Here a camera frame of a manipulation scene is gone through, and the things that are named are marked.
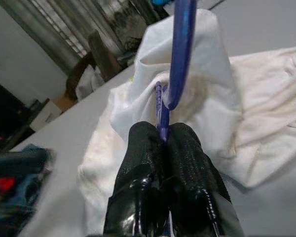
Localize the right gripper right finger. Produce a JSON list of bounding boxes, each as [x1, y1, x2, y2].
[[164, 122, 245, 237]]

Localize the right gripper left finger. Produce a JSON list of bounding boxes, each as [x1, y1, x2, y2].
[[105, 120, 167, 237]]

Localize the white printed T-shirt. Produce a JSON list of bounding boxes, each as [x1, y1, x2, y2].
[[77, 8, 296, 237]]

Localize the blue purple plastic hanger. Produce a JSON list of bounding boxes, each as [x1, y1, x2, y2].
[[154, 0, 197, 146]]

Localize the grey pillow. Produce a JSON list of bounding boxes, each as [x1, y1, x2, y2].
[[75, 65, 107, 99]]

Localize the open cardboard box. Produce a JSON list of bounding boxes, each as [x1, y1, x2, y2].
[[29, 91, 77, 131]]

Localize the blue jeans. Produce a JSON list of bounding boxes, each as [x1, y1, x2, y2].
[[0, 144, 56, 223]]

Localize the red garment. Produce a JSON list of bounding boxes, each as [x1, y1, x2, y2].
[[0, 176, 17, 197]]

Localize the beige pleated curtain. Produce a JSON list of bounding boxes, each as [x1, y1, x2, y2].
[[0, 0, 129, 65]]

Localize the blue box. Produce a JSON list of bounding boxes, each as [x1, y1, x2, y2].
[[151, 0, 176, 7]]

